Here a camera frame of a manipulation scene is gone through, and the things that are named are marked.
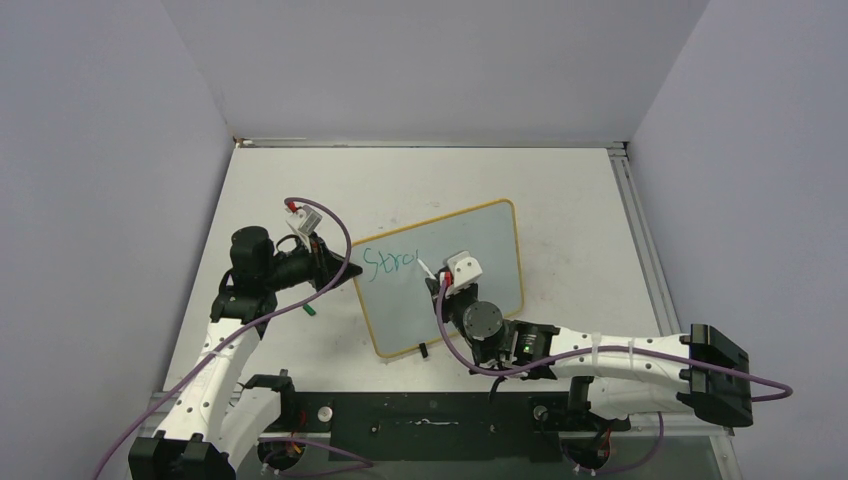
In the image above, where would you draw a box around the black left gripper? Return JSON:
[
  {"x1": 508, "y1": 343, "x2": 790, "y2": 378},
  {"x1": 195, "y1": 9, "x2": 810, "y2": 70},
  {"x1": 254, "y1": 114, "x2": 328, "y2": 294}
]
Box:
[{"x1": 262, "y1": 231, "x2": 361, "y2": 293}]

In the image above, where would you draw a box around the yellow framed whiteboard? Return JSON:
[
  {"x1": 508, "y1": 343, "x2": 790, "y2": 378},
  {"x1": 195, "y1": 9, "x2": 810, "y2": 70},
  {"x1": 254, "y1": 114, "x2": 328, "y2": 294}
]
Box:
[{"x1": 351, "y1": 199, "x2": 525, "y2": 359}]

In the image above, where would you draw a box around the white green whiteboard marker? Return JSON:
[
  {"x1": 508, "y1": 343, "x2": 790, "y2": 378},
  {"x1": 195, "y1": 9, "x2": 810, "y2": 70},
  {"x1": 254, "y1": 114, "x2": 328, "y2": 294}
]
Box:
[{"x1": 417, "y1": 259, "x2": 437, "y2": 280}]

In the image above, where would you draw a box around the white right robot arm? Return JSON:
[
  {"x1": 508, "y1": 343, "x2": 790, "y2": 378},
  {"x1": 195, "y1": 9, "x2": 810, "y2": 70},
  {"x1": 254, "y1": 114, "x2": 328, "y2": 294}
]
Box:
[{"x1": 425, "y1": 278, "x2": 753, "y2": 428}]

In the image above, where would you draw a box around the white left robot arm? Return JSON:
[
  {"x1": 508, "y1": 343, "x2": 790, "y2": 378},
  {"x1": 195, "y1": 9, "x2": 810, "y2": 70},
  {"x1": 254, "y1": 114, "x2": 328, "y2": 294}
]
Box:
[{"x1": 128, "y1": 226, "x2": 363, "y2": 479}]

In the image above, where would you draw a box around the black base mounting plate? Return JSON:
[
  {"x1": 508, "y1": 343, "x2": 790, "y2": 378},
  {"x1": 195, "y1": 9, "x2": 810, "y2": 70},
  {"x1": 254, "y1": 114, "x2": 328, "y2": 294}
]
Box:
[{"x1": 266, "y1": 392, "x2": 631, "y2": 463}]

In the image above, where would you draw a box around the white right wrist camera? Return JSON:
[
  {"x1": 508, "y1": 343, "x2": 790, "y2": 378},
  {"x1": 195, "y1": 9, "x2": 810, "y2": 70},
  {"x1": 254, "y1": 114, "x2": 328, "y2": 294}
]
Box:
[{"x1": 444, "y1": 250, "x2": 483, "y2": 289}]

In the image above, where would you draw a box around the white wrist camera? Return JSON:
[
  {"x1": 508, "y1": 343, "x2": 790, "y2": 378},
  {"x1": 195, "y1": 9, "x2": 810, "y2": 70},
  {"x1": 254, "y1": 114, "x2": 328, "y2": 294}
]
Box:
[
  {"x1": 444, "y1": 250, "x2": 483, "y2": 289},
  {"x1": 286, "y1": 202, "x2": 323, "y2": 250}
]

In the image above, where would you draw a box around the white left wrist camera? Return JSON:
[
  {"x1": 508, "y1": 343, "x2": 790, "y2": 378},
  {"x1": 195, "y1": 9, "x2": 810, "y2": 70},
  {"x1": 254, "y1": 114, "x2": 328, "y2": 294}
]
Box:
[{"x1": 286, "y1": 202, "x2": 323, "y2": 250}]

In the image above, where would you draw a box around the aluminium rail right side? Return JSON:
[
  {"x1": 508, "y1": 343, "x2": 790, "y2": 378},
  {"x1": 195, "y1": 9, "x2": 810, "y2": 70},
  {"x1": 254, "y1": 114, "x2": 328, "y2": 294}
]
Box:
[{"x1": 607, "y1": 142, "x2": 681, "y2": 334}]

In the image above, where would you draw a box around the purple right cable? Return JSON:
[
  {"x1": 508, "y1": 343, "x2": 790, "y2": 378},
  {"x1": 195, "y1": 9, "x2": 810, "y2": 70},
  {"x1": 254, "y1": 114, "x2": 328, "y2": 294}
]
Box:
[{"x1": 435, "y1": 271, "x2": 794, "y2": 403}]

